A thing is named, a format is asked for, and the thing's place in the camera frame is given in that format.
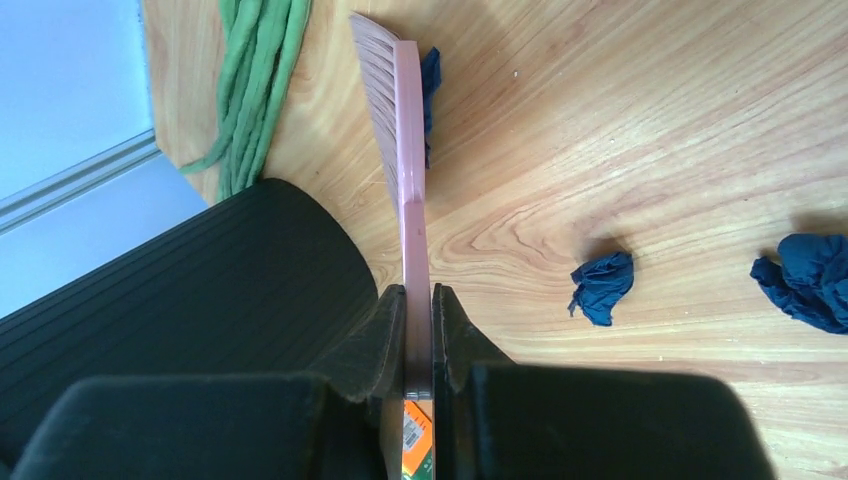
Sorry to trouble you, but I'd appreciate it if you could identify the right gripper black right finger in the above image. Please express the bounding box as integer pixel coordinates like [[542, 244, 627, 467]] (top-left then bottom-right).
[[432, 284, 775, 479]]

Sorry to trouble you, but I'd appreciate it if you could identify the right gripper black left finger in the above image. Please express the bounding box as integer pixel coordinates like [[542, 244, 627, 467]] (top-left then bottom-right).
[[11, 285, 406, 479]]

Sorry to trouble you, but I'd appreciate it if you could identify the pink hand brush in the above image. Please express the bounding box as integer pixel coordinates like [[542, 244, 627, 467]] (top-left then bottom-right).
[[349, 13, 433, 400]]

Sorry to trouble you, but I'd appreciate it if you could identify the orange yellow snack box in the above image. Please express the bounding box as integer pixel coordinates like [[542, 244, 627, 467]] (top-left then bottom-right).
[[402, 400, 434, 480]]

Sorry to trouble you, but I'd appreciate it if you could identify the black trash bin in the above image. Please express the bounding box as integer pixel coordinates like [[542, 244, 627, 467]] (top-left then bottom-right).
[[1, 179, 378, 465]]

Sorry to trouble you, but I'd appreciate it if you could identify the blue paper scrap left-middle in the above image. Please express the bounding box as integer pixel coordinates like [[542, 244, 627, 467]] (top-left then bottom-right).
[[567, 251, 635, 327]]

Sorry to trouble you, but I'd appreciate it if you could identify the blue paper scrap centre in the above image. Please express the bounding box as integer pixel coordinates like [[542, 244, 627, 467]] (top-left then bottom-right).
[[750, 233, 847, 335]]

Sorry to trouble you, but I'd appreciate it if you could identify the blue paper scrap top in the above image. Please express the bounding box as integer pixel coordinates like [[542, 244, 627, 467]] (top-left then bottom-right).
[[420, 47, 442, 169]]

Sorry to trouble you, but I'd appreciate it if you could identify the green scallions bunch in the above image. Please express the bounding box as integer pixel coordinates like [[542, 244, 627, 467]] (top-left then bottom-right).
[[180, 0, 312, 201]]

